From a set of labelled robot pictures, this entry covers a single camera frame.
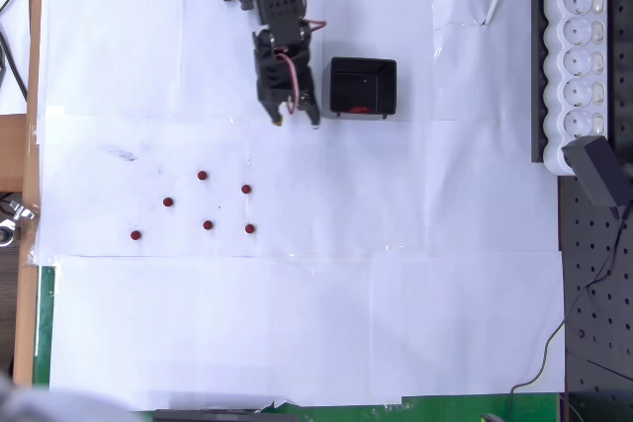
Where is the blurry grey object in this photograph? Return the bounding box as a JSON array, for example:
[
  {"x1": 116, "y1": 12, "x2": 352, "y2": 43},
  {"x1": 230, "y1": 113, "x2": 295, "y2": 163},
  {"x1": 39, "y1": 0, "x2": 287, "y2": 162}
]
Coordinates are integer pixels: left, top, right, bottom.
[{"x1": 0, "y1": 371, "x2": 133, "y2": 422}]

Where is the green cutting mat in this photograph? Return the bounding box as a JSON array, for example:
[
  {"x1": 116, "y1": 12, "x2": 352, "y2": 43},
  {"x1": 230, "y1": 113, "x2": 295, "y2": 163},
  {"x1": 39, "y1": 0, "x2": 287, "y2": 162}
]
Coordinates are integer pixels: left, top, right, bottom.
[{"x1": 33, "y1": 265, "x2": 565, "y2": 422}]

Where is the brown wooden board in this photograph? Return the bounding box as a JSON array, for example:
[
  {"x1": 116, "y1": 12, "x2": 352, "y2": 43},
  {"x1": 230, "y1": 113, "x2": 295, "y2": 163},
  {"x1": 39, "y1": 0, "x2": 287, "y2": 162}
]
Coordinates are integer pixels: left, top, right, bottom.
[{"x1": 12, "y1": 0, "x2": 45, "y2": 387}]

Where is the white paper table cover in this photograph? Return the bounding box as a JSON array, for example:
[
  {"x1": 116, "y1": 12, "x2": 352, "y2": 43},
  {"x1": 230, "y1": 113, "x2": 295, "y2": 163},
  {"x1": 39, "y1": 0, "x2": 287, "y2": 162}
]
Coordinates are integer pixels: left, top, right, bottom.
[{"x1": 33, "y1": 0, "x2": 568, "y2": 413}]

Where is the black plastic bin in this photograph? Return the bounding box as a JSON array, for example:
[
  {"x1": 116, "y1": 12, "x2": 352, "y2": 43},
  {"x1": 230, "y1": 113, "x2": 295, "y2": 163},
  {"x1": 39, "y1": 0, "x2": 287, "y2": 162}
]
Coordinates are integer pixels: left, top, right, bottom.
[{"x1": 320, "y1": 56, "x2": 399, "y2": 121}]

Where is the thin black adapter cable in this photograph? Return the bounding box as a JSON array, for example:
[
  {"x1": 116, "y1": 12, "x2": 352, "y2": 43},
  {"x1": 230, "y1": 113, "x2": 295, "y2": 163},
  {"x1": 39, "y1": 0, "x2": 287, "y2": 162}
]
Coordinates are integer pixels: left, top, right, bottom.
[{"x1": 507, "y1": 204, "x2": 633, "y2": 422}]

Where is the flat black device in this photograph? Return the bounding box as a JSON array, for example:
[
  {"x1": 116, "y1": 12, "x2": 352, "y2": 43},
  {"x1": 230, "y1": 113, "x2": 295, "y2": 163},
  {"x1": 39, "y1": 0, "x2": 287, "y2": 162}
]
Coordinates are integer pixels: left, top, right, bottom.
[{"x1": 151, "y1": 408, "x2": 302, "y2": 422}]

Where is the black perforated pegboard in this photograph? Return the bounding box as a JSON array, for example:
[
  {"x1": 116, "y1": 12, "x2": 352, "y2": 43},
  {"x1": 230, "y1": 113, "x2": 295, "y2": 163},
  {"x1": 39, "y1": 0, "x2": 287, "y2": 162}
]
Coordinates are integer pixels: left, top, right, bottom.
[{"x1": 557, "y1": 0, "x2": 633, "y2": 422}]

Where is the white power strip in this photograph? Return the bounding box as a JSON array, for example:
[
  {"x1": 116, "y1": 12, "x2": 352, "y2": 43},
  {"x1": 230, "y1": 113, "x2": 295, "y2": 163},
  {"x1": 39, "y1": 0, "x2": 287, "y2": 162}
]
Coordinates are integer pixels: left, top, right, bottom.
[{"x1": 542, "y1": 0, "x2": 609, "y2": 177}]

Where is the dark ribbed panel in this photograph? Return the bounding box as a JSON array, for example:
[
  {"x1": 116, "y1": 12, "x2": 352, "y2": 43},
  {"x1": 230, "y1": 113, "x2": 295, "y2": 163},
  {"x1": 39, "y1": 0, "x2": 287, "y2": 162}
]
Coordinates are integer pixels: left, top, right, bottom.
[{"x1": 0, "y1": 243, "x2": 24, "y2": 374}]

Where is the metal clamp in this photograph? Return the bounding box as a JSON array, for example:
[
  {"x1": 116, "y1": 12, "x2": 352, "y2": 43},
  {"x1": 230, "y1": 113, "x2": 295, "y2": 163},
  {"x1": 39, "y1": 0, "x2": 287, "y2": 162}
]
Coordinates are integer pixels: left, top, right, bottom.
[{"x1": 0, "y1": 199, "x2": 39, "y2": 246}]

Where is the black power adapter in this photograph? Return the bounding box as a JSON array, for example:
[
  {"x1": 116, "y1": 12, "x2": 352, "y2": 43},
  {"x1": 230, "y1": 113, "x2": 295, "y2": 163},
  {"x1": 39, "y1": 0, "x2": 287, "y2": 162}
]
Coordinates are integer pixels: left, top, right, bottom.
[{"x1": 562, "y1": 134, "x2": 627, "y2": 210}]

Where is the thick black cable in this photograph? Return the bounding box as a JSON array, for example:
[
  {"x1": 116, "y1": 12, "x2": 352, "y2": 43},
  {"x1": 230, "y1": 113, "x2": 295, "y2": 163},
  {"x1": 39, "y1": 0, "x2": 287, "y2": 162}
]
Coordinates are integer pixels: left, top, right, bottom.
[{"x1": 0, "y1": 30, "x2": 29, "y2": 103}]

